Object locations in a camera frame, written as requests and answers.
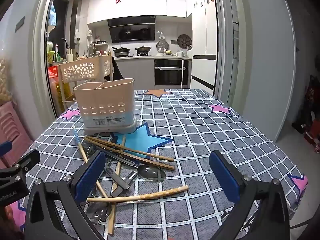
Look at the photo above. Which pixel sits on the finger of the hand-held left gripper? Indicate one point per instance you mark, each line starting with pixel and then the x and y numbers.
pixel 5 147
pixel 23 161

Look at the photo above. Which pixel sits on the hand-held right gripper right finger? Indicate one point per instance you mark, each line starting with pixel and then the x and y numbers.
pixel 223 173

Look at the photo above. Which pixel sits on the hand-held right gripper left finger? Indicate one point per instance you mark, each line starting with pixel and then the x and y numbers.
pixel 90 173

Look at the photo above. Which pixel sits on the clear plastic spoon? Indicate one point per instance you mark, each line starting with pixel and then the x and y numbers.
pixel 87 147

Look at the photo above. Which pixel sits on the light wooden chopstick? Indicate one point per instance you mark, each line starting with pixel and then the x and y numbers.
pixel 122 143
pixel 150 195

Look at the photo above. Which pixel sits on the brown wooden chopstick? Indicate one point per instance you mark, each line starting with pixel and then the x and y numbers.
pixel 155 162
pixel 140 151

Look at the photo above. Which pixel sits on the beige plastic utensil holder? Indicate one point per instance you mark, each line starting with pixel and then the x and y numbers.
pixel 105 97

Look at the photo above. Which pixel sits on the pink plastic stool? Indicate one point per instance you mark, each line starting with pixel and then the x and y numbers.
pixel 12 130

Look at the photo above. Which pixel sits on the checked star tablecloth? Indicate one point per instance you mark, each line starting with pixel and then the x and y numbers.
pixel 200 135

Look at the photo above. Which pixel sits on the red plastic crate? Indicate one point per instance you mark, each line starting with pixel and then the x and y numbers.
pixel 53 72

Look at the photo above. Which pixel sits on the green plastic basket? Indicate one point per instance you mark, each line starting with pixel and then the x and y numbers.
pixel 50 56

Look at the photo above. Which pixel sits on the beige flower-cutout basket trolley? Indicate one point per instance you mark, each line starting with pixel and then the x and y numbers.
pixel 85 67

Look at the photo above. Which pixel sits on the dark red floor clutter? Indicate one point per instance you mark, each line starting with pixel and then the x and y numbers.
pixel 310 110

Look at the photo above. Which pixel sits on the black built-in oven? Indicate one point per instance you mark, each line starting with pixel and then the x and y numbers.
pixel 170 72

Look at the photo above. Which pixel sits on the kitchen faucet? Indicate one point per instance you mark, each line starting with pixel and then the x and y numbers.
pixel 65 42

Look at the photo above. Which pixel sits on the white rice cooker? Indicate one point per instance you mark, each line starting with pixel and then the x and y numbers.
pixel 182 53

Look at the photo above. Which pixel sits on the white hanging plastic bag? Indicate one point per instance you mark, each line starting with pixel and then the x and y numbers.
pixel 77 37

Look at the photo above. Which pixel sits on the black wok with lid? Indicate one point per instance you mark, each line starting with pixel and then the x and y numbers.
pixel 143 50

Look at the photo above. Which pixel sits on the round grey steamer plate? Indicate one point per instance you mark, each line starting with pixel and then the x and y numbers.
pixel 162 46

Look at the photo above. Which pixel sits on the white refrigerator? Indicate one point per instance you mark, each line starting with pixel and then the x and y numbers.
pixel 202 30

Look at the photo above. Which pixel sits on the black range hood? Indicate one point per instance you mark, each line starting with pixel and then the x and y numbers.
pixel 131 30

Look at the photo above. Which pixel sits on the white upper cabinets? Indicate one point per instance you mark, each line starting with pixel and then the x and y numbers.
pixel 137 5

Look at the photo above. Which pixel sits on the grey wall switch plate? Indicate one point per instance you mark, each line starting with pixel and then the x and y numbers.
pixel 20 24

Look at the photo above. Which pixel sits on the round dark wall rack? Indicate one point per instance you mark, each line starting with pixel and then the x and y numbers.
pixel 184 41

